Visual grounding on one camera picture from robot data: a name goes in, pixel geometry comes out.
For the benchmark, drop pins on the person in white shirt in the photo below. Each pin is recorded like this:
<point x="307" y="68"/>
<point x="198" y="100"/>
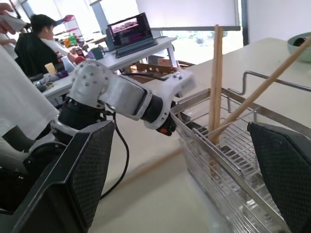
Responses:
<point x="17" y="97"/>

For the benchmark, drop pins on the dark green mug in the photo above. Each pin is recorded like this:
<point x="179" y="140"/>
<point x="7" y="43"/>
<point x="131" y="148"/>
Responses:
<point x="97" y="54"/>

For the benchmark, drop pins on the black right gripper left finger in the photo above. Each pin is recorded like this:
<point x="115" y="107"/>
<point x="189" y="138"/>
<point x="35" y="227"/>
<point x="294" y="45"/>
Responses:
<point x="73" y="174"/>

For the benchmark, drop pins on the wooden chopstick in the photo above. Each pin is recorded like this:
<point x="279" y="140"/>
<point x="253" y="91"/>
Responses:
<point x="213" y="80"/>
<point x="262" y="85"/>
<point x="219" y="72"/>

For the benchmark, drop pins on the shelf with colourful items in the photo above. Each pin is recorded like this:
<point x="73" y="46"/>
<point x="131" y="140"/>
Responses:
<point x="70" y="31"/>

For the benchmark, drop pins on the white desk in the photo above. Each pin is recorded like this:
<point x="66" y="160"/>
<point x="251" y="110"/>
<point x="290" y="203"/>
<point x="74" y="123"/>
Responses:
<point x="126" y="60"/>

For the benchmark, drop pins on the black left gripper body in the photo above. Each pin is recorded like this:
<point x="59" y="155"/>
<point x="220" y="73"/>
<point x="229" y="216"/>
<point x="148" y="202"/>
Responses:
<point x="168" y="126"/>

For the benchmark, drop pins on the green bowl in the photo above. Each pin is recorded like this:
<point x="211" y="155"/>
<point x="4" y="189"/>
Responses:
<point x="299" y="53"/>

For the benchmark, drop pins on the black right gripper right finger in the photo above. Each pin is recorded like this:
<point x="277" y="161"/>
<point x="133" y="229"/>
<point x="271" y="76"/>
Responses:
<point x="286" y="170"/>

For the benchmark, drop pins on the open laptop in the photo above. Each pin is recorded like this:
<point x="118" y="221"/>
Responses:
<point x="126" y="30"/>

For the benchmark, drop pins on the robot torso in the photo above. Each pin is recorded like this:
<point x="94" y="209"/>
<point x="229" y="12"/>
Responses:
<point x="13" y="151"/>

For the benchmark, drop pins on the seated person black top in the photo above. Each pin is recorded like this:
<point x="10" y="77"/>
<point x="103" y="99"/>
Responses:
<point x="34" y="51"/>

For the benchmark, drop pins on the pale yellow cup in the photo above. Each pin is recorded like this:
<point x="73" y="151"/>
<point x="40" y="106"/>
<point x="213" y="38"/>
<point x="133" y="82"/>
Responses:
<point x="50" y="68"/>

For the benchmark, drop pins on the cardboard box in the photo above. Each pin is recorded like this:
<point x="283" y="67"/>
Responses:
<point x="155" y="69"/>

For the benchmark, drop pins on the dark object in bowl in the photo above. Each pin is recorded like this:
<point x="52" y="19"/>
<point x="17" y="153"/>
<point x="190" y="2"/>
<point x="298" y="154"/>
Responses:
<point x="299" y="41"/>

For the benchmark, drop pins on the clear plastic bottle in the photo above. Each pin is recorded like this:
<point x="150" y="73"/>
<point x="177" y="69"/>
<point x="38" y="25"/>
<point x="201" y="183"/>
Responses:
<point x="67" y="64"/>

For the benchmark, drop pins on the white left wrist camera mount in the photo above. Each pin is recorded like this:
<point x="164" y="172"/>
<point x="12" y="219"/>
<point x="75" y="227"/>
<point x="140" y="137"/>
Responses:
<point x="185" y="81"/>

